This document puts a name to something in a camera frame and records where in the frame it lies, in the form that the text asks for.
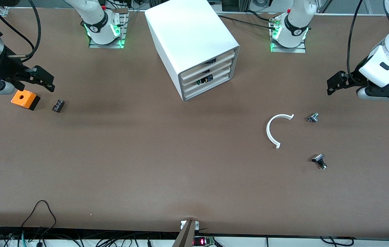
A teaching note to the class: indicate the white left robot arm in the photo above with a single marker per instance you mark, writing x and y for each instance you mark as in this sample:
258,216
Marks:
293,31

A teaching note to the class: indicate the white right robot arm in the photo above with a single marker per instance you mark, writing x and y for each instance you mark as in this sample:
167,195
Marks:
100,27

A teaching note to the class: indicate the black knob switch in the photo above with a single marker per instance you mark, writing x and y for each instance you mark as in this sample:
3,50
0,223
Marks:
318,160

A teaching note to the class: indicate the red LED display module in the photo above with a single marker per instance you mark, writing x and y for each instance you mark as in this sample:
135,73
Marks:
203,241

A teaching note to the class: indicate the white curved plastic strip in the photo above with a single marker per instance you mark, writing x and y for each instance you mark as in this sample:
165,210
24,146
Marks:
268,132

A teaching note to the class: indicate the orange button enclosure box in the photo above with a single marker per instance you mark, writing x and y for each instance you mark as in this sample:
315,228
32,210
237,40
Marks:
23,98

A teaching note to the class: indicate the large white drawer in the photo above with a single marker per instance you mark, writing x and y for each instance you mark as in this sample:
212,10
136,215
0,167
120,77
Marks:
211,87

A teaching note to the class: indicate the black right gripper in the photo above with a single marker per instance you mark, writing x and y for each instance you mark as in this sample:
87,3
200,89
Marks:
5,68

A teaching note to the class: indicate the green push button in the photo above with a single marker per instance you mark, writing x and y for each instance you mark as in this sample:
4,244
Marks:
205,80

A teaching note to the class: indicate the aluminium frame corner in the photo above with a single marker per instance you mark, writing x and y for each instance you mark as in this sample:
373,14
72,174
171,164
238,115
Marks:
3,11

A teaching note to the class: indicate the small black contact block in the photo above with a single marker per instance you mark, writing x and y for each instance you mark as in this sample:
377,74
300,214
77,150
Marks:
58,105

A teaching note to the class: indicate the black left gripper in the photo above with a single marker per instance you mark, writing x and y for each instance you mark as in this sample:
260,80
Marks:
352,77

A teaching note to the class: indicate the silver selector switch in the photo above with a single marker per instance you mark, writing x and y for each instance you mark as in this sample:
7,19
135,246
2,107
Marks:
313,117

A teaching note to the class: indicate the white drawer cabinet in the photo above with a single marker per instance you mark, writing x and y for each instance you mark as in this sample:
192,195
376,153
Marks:
187,31

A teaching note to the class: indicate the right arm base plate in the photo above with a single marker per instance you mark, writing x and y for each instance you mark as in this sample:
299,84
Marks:
124,27

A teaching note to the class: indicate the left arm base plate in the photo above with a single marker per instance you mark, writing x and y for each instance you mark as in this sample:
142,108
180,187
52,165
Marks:
288,49

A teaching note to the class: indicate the grey camera mount wedge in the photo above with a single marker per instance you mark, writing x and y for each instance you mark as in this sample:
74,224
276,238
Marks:
185,236

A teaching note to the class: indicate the thin white drawer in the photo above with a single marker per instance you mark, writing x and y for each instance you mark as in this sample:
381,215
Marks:
191,78
194,68

